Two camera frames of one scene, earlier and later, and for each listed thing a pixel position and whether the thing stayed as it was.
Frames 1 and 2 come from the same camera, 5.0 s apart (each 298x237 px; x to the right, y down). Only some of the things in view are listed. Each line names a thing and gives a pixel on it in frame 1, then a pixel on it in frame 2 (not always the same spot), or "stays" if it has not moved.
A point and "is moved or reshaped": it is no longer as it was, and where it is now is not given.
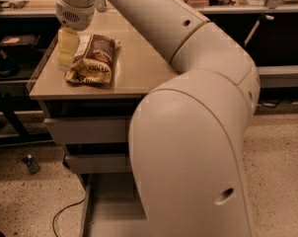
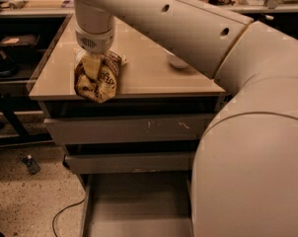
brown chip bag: [95, 65] is moved or reshaped
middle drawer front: [100, 163] stays
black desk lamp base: [8, 67] stays
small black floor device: [32, 165] stays
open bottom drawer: [113, 205] stays
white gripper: [76, 17] -> [96, 41]
